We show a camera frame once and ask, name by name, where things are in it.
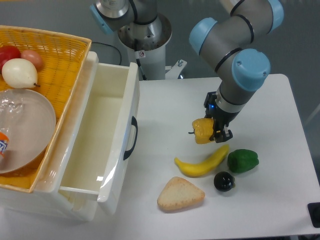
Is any green bell pepper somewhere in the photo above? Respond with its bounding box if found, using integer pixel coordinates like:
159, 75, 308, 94
227, 149, 260, 174

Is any open upper white drawer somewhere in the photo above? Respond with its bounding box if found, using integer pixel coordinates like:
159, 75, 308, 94
58, 62, 140, 217

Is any yellow wicker basket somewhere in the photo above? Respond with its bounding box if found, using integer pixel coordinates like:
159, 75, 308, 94
0, 25, 92, 193

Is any yellow bell pepper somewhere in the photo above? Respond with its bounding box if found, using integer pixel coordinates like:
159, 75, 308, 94
190, 118, 210, 145

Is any red tomato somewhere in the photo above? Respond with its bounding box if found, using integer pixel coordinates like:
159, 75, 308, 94
0, 45, 21, 72

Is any clear plastic bottle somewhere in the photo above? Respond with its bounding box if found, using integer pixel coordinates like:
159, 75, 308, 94
0, 94, 23, 161

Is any black device at table edge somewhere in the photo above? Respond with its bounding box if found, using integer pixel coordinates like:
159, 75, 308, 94
307, 202, 320, 228

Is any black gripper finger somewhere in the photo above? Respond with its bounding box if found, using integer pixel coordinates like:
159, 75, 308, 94
206, 118, 215, 142
214, 126, 233, 143

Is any white drawer cabinet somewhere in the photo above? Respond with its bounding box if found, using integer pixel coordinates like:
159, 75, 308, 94
0, 51, 99, 221

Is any yellow banana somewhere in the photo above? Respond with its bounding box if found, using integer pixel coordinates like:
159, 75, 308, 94
174, 144, 230, 177

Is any black cable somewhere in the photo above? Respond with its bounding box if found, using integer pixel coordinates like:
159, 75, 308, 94
91, 41, 123, 66

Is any metal table bracket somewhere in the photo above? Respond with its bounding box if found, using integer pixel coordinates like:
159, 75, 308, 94
165, 59, 188, 80

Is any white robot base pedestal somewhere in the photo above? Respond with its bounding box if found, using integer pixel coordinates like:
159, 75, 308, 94
117, 13, 172, 80

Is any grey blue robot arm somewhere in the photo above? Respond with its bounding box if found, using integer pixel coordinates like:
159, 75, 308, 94
89, 0, 284, 144

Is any beige plate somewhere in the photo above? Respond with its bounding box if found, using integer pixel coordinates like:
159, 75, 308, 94
0, 89, 56, 174

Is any pink peach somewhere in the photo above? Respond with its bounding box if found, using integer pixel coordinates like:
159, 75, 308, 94
21, 49, 44, 70

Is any white pear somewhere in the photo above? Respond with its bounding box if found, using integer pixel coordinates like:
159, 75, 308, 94
2, 58, 40, 89

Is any black drawer handle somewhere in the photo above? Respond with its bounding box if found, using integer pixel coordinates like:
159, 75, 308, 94
123, 116, 139, 161

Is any triangular bread slice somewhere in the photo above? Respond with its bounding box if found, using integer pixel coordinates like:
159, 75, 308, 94
157, 176, 206, 212

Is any dark purple round fruit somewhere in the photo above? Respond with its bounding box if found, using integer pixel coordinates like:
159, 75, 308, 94
213, 171, 235, 192

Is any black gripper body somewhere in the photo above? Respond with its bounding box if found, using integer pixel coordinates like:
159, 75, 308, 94
203, 91, 241, 131

